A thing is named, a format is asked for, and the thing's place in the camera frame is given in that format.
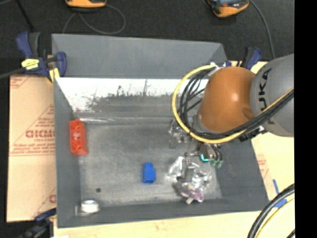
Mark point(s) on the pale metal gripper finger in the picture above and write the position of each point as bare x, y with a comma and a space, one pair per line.
190, 172
183, 166

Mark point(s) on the clear crumpled plastic packet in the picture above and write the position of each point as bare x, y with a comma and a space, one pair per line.
200, 182

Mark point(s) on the blue toy block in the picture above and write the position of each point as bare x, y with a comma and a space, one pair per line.
148, 173

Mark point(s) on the grey metal bin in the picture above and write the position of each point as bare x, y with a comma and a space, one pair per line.
123, 145

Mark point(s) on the white round cup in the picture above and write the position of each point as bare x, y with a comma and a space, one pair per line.
88, 206

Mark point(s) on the red toy brick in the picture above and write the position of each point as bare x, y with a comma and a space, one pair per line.
78, 137

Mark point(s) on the brown cardboard board, red print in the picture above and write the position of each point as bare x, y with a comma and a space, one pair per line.
29, 157

